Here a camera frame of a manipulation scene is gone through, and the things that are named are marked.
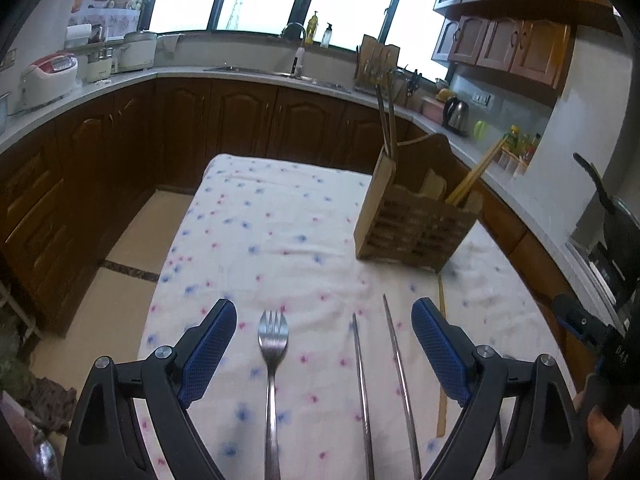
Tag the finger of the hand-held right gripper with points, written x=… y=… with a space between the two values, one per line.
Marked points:
x=580 y=320

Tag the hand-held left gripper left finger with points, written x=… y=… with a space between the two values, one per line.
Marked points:
x=207 y=355

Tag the soap dispenser bottle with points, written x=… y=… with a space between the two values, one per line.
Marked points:
x=326 y=37

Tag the wooden lower cabinets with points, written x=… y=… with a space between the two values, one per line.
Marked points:
x=100 y=170

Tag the wooden upper cabinets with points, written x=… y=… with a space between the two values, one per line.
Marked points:
x=520 y=45

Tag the group of condiment bottles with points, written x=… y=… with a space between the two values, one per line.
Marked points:
x=520 y=152

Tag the pink container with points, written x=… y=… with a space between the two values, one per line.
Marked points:
x=431 y=110

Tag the person's right hand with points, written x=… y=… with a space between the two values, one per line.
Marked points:
x=602 y=437

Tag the black scissors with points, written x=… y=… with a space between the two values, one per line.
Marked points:
x=413 y=82

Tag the grey hanging cloth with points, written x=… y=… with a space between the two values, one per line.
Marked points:
x=169 y=44

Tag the yellow oil bottle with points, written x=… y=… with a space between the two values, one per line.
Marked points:
x=312 y=30

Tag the knife block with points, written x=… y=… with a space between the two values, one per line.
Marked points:
x=375 y=62

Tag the small white kitchen appliance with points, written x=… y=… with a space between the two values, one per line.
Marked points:
x=97 y=66

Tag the wooden cabinets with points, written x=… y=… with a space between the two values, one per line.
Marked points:
x=520 y=45
x=100 y=170

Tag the metal faucet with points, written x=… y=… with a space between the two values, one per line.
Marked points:
x=299 y=62

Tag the small wall outlet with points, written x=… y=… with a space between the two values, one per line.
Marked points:
x=482 y=98

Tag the steel sink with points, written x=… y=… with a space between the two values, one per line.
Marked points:
x=280 y=74

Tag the yellow item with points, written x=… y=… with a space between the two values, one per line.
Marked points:
x=444 y=95

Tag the pile of plastic bags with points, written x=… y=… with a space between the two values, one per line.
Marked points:
x=30 y=390

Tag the gas stove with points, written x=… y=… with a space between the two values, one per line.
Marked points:
x=605 y=270

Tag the metal chopstick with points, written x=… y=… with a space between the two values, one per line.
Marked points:
x=383 y=120
x=364 y=400
x=402 y=390

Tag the steel electric kettle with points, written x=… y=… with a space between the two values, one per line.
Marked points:
x=456 y=116

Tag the wall outlet strip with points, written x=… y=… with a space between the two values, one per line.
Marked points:
x=7 y=58

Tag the red and white rice cooker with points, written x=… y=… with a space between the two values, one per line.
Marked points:
x=47 y=80

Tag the metal inner pot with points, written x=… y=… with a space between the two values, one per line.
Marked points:
x=4 y=112

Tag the large metal fork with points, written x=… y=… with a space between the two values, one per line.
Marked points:
x=272 y=360

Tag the floral white tablecloth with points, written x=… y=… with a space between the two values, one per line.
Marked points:
x=280 y=240

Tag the black wok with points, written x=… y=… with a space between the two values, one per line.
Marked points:
x=620 y=220

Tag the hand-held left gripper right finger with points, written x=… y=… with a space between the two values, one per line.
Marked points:
x=442 y=355

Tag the white kitchen countertop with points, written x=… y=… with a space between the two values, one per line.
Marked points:
x=100 y=92

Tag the green round item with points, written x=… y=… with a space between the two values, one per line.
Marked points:
x=480 y=129

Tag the wooden utensil holder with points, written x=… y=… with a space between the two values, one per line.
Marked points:
x=415 y=232

